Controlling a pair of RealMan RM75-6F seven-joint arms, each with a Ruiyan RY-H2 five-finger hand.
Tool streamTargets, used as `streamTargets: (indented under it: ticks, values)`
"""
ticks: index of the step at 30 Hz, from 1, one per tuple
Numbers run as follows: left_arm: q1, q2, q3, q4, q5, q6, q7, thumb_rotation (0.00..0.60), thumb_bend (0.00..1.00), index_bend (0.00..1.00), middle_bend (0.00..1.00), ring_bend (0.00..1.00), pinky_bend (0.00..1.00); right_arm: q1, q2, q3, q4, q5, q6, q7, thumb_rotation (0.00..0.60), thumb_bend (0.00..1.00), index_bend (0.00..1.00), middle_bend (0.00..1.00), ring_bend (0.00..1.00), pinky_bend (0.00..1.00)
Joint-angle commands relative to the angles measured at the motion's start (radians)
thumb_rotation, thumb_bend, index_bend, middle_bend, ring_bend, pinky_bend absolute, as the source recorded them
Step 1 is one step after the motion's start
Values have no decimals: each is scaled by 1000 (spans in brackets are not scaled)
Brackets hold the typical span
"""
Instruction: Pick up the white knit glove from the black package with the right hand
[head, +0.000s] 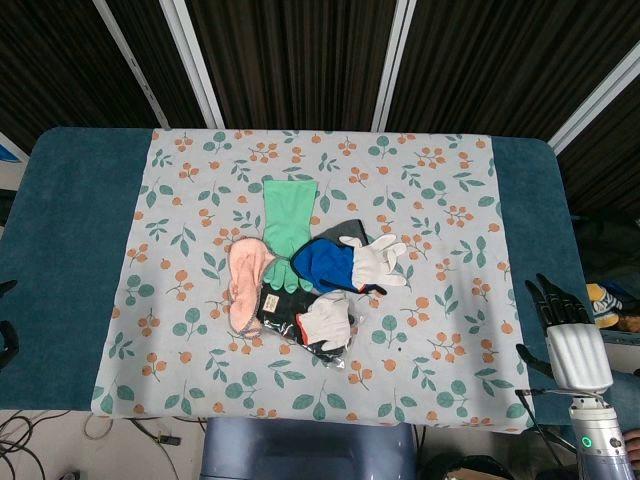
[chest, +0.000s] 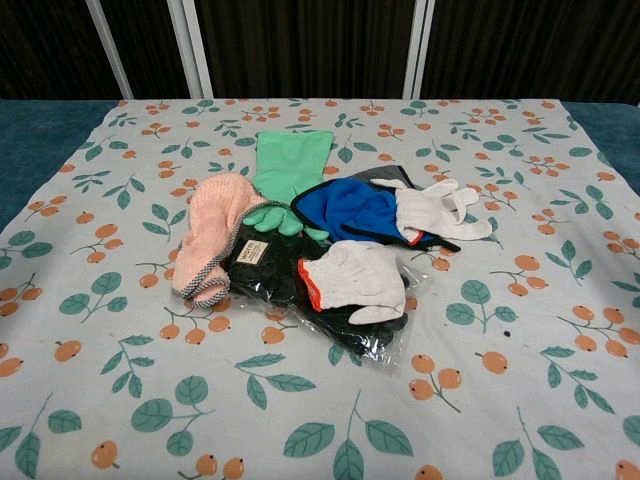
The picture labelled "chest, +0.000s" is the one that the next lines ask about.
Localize grey cloth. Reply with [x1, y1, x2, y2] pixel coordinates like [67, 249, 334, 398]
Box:
[348, 164, 417, 192]

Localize blue cloth with black trim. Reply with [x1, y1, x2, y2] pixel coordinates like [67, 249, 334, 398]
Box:
[290, 178, 462, 253]

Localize green rubber glove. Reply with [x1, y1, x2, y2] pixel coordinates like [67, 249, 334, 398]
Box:
[243, 129, 335, 244]

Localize black gloves in plastic bag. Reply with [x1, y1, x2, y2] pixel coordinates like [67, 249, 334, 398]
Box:
[219, 232, 432, 380]

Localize pink knitted cloth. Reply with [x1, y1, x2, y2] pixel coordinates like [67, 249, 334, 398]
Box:
[171, 174, 275, 309]

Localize white glove with red trim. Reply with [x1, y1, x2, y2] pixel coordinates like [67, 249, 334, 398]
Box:
[369, 177, 494, 246]

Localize white glove with orange cuff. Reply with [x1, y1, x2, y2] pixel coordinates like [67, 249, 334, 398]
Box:
[297, 239, 407, 325]

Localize floral leaf and berry tablecloth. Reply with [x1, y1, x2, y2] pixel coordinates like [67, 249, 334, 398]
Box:
[0, 98, 640, 480]

